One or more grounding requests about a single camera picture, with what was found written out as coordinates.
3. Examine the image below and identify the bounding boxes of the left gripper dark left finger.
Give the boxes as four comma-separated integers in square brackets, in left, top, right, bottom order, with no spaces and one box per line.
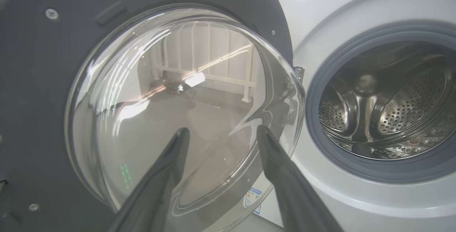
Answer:
[109,128,190,232]

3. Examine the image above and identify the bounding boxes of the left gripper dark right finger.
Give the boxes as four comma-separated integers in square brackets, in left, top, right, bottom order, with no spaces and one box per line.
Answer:
[256,125,343,232]

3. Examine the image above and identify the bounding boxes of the black round glass washer door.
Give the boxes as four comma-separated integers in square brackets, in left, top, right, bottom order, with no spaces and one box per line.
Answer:
[0,0,306,232]

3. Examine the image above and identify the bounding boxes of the white front-load washing machine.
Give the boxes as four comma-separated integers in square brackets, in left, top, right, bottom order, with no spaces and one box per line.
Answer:
[249,0,456,232]

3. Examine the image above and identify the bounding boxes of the stainless steel washer drum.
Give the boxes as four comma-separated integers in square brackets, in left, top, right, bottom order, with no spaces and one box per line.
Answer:
[318,41,456,160]

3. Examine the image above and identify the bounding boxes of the blue energy label sticker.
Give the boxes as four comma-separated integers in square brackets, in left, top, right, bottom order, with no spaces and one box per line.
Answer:
[243,187,263,215]

